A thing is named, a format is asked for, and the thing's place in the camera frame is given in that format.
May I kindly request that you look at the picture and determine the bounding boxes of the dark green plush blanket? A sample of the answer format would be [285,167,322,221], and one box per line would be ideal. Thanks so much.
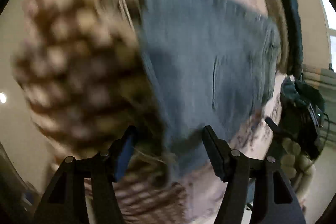
[279,77,325,136]

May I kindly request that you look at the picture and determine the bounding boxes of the floral bed blanket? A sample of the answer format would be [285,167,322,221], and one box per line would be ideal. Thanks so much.
[13,0,288,223]

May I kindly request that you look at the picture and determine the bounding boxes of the light blue denim shorts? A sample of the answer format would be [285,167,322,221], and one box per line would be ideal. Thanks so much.
[121,0,280,180]

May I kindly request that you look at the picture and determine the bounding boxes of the dark blue folded jeans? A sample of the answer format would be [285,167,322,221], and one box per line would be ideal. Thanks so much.
[281,0,303,79]

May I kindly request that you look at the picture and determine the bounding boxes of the gloved right hand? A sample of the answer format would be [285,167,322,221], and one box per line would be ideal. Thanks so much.
[280,138,316,203]

